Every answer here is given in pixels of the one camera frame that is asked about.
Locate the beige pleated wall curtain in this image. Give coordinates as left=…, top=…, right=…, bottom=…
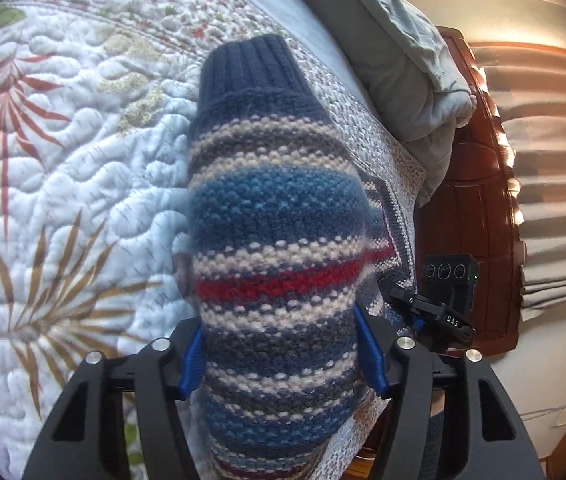
left=471, top=42, right=566, bottom=320

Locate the grey rumpled duvet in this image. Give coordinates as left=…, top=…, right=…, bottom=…
left=304, top=0, right=476, bottom=205

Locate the striped blue knit sweater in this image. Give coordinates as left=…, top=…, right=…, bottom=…
left=182, top=32, right=417, bottom=480

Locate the light blue bed sheet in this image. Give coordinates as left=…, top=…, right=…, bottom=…
left=248, top=0, right=379, bottom=119

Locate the floral quilted bedspread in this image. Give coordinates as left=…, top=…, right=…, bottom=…
left=0, top=0, right=428, bottom=480

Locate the red wooden headboard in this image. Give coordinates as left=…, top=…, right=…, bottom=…
left=415, top=27, right=525, bottom=356

